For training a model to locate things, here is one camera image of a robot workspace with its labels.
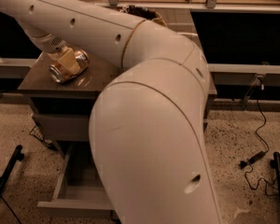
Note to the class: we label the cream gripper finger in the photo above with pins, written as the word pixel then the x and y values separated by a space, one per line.
pixel 64 63

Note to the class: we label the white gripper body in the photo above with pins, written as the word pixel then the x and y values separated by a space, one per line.
pixel 49 44

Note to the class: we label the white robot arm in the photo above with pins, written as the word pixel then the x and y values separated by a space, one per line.
pixel 154 180

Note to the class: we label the grey drawer cabinet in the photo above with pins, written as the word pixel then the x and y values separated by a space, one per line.
pixel 73 97

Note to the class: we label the closed top drawer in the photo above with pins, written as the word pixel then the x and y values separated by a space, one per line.
pixel 81 128

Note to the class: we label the open middle drawer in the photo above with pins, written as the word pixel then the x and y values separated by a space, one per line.
pixel 79 191

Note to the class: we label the crumpled chip bag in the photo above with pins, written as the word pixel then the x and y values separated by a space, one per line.
pixel 145 13

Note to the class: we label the black stand left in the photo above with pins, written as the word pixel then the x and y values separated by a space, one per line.
pixel 17 155

